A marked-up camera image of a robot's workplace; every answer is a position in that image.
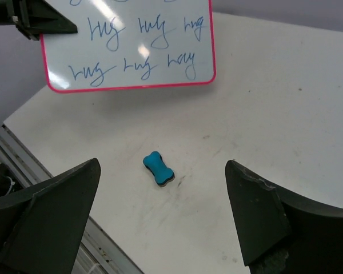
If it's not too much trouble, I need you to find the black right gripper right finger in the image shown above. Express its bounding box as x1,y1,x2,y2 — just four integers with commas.
225,160,343,273

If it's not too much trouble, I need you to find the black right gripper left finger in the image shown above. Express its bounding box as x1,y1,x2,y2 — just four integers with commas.
0,158,101,273

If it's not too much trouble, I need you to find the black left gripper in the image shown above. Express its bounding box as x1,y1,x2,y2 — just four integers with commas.
0,0,78,41

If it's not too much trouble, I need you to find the pink framed whiteboard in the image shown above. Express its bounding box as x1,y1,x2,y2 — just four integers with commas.
41,0,216,94

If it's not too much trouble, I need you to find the blue bone-shaped eraser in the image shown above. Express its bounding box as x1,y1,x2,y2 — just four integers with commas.
143,151,175,187

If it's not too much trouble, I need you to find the aluminium rail frame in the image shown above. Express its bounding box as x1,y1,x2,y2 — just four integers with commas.
0,126,141,273

